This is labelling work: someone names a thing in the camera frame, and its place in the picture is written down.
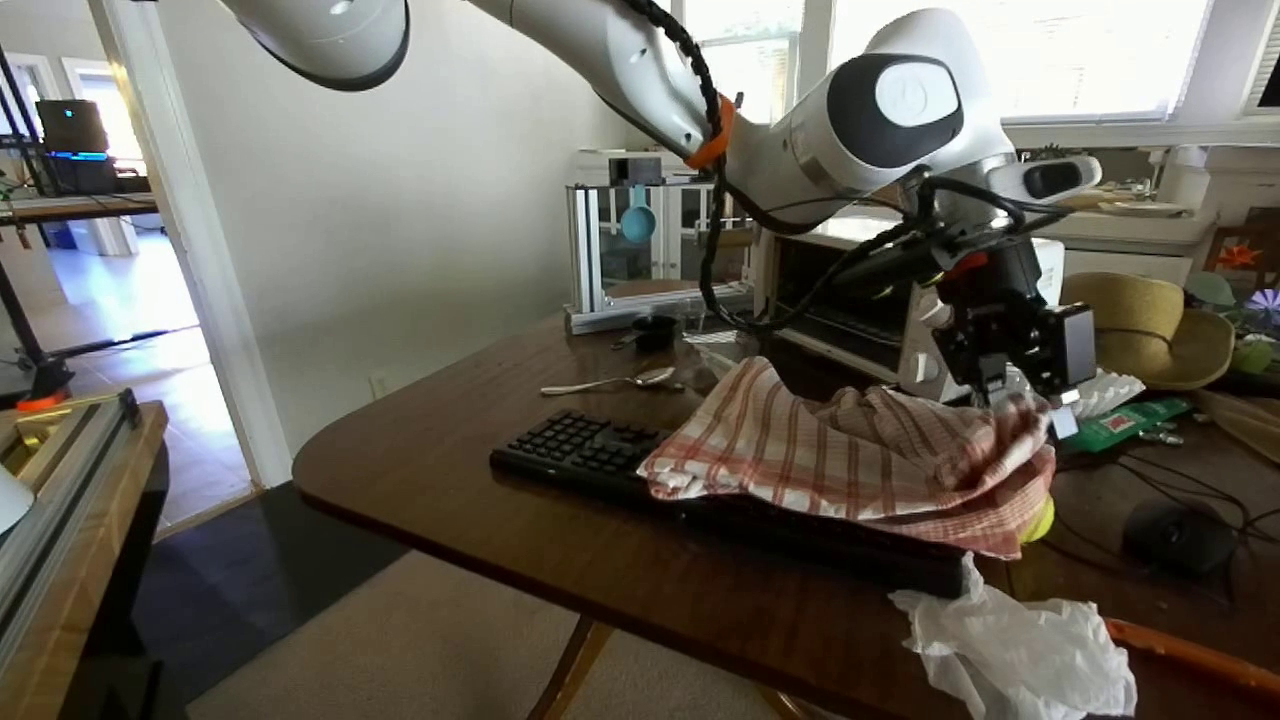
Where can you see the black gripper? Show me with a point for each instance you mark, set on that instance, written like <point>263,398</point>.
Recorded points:
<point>995,295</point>

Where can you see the red white striped towel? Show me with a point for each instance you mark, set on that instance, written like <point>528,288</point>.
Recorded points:
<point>824,455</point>

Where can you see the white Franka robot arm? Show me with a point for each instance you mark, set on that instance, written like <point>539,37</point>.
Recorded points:
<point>852,123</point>

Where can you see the white coffee filter stack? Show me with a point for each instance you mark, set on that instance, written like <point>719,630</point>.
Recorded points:
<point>1113,393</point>

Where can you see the green package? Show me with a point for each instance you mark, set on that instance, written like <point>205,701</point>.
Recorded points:
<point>1125,427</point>

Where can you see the tan straw hat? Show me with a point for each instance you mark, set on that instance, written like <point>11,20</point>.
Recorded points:
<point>1146,333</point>

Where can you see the yellow ball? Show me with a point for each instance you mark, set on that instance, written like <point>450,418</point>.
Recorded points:
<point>1043,522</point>

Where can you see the white toaster oven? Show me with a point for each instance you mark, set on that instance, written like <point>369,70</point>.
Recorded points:
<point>824,305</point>

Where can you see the black computer mouse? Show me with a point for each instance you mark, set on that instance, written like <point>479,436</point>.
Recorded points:
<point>1181,537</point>

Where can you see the purple flowers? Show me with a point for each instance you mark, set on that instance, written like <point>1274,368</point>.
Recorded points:
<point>1266,315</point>

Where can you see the white plastic bag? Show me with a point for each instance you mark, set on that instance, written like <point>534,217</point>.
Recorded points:
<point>1024,652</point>

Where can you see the metal spoon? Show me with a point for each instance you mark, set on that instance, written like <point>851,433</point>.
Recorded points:
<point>653,379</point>

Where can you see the teal scoop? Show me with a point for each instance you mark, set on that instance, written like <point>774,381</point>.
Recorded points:
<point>637,220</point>

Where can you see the black keyboard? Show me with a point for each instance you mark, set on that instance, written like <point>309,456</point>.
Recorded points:
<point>574,455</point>

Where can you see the wooden side table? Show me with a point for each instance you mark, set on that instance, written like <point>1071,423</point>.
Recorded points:
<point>81,204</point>

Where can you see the blue bin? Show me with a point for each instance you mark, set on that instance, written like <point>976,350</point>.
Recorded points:
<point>81,174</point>

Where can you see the wooden workbench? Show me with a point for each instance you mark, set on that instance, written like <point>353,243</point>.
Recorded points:
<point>81,584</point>

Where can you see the black box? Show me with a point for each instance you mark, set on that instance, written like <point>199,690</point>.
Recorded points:
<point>72,126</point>

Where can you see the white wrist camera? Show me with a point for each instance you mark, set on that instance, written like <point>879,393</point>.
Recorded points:
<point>1054,176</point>

